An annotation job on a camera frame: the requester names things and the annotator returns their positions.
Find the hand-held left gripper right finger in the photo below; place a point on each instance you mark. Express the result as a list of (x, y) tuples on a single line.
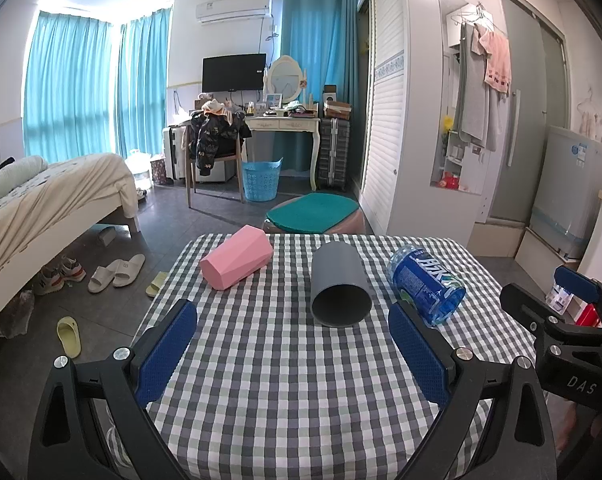
[(420, 355)]

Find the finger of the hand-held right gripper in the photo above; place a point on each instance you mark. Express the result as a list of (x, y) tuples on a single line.
[(577, 281), (523, 306)]

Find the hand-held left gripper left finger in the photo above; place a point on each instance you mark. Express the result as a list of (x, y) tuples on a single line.
[(165, 352)]

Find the grey cup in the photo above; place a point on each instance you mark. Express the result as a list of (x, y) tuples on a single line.
[(337, 285)]

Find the pink faceted cup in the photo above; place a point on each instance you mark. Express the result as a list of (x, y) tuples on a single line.
[(235, 259)]

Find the red white box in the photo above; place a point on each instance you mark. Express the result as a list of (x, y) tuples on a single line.
[(573, 305)]

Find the white flat board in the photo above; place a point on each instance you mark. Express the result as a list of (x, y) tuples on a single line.
[(530, 250)]

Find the yellow-green slipper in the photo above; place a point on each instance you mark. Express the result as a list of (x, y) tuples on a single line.
[(69, 337), (157, 284)]

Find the blue plastic water bottle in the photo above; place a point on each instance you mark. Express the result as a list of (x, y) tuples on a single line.
[(425, 282)]

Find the white slipper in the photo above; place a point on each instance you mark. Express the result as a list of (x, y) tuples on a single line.
[(101, 277), (130, 270)]

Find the white washing machine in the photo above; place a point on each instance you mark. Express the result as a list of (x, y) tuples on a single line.
[(566, 190)]

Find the grey white checkered tablecloth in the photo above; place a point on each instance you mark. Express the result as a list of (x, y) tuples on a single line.
[(281, 385)]

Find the grey sneaker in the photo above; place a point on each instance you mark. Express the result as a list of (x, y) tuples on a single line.
[(73, 270), (48, 280)]

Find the frosted glass door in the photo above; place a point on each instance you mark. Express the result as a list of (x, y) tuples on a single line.
[(526, 110)]

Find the teal seat cushion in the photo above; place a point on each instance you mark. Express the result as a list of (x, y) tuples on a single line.
[(311, 211)]

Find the patterned gift bag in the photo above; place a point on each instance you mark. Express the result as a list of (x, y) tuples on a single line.
[(158, 170)]

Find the white plastic bag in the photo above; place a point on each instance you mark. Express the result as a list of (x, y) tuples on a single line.
[(138, 167)]

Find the bed with beige blanket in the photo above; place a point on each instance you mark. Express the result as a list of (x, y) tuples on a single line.
[(46, 205)]

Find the blue plastic laundry basket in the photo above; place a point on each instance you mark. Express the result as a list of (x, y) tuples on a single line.
[(261, 182)]

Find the yellow flower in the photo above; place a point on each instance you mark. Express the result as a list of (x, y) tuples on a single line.
[(447, 125)]

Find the white suitcase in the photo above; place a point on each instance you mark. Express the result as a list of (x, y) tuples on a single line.
[(173, 152)]

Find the wooden chair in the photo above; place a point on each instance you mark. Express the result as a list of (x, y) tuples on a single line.
[(220, 160)]

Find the grey hanging towel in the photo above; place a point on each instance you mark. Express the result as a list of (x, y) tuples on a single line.
[(473, 100)]

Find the dark grey suitcase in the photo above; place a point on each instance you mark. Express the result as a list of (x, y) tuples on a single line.
[(333, 155)]

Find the black patterned jacket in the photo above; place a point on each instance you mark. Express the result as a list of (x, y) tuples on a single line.
[(212, 135)]

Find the white wardrobe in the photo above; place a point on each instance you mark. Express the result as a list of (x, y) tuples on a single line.
[(416, 110)]

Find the pink towel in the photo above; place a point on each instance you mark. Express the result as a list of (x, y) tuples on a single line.
[(498, 62)]

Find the white dressing table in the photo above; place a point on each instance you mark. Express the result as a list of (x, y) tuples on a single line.
[(281, 124)]

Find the cardboard box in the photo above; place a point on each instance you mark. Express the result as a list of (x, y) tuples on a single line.
[(337, 109)]

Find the light blue curtain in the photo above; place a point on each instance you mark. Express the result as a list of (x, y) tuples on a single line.
[(143, 80), (66, 85)]

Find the black flat television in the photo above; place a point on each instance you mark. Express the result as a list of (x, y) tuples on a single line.
[(233, 72)]

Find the oval white-framed mirror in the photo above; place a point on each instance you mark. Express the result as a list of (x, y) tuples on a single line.
[(285, 80)]

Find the teal curtain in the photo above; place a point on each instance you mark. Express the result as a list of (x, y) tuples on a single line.
[(321, 50)]

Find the white air conditioner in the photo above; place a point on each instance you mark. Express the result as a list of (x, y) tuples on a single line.
[(233, 10)]

